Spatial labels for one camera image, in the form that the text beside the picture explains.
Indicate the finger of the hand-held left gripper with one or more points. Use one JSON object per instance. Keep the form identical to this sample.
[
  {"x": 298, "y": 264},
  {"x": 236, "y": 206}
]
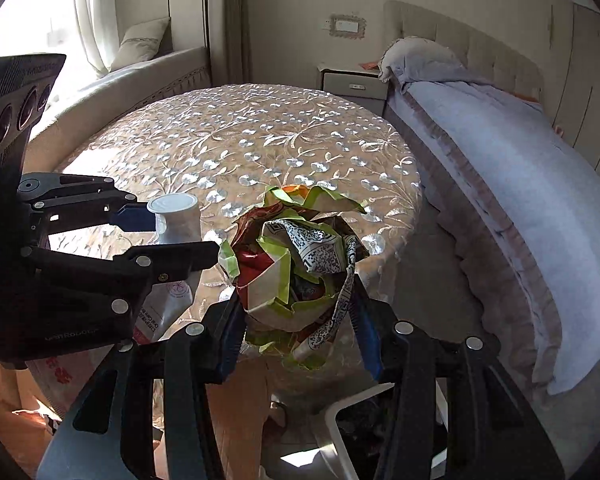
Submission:
[
  {"x": 130, "y": 217},
  {"x": 180, "y": 257}
]

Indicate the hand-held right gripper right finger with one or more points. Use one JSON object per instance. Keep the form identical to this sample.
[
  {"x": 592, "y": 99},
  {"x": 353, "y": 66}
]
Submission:
[{"x": 372, "y": 345}]

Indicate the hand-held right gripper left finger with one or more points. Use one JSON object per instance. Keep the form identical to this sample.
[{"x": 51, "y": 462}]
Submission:
[{"x": 227, "y": 345}]

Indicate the white squeeze tube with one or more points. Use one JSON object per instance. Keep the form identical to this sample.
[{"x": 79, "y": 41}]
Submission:
[{"x": 180, "y": 227}]

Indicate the green white wrapper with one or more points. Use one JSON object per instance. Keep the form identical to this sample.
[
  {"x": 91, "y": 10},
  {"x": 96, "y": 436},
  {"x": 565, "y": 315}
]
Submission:
[{"x": 280, "y": 270}]

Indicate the white trash bin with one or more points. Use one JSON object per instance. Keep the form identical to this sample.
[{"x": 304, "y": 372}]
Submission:
[{"x": 342, "y": 440}]

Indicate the plastic bag with red print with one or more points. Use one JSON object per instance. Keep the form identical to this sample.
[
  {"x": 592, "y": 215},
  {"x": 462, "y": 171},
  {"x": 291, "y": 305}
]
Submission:
[{"x": 60, "y": 375}]

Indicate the beige window seat pad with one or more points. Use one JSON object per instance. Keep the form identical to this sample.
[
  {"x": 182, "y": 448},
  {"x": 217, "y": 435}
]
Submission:
[{"x": 130, "y": 85}]

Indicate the embroidered beige round tablecloth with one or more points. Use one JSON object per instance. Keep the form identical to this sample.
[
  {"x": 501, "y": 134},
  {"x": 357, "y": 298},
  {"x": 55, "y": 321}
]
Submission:
[{"x": 240, "y": 135}]

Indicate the grey ruffled bed skirt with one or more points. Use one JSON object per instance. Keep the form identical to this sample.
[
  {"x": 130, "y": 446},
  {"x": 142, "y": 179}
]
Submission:
[{"x": 480, "y": 240}]

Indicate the beige cushion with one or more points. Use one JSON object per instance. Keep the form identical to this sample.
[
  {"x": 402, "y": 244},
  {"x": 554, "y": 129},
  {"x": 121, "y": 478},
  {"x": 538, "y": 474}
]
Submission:
[{"x": 140, "y": 42}]

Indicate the white sheer curtain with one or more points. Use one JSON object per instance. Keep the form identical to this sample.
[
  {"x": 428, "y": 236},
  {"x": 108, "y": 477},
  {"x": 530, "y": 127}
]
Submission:
[{"x": 97, "y": 15}]

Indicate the beige thick curtain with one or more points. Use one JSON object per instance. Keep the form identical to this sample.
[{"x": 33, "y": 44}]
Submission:
[{"x": 230, "y": 20}]

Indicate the bed with lilac cover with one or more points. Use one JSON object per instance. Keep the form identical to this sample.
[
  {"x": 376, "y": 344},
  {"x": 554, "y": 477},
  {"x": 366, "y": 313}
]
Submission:
[{"x": 530, "y": 185}]

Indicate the white nightstand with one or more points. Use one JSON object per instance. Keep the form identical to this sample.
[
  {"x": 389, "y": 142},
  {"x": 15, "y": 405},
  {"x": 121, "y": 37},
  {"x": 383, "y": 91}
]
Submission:
[{"x": 352, "y": 85}]

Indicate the red item on nightstand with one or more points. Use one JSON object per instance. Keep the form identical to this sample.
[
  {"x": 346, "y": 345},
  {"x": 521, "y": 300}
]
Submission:
[{"x": 369, "y": 65}]

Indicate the small pink item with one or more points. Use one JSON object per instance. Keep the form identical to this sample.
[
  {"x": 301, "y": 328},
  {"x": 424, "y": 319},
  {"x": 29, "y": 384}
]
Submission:
[{"x": 558, "y": 129}]

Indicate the grey pillow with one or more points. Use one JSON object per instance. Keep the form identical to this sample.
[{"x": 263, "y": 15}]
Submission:
[{"x": 420, "y": 57}]

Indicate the beige tufted headboard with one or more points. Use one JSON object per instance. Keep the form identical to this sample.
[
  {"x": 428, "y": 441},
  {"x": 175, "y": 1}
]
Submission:
[{"x": 470, "y": 45}]

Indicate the beige wardrobe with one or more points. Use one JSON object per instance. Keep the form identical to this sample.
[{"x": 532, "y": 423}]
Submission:
[{"x": 585, "y": 85}]

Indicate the wall switch panel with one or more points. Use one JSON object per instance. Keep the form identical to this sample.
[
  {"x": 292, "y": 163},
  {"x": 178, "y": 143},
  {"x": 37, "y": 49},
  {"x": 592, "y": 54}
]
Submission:
[{"x": 346, "y": 26}]

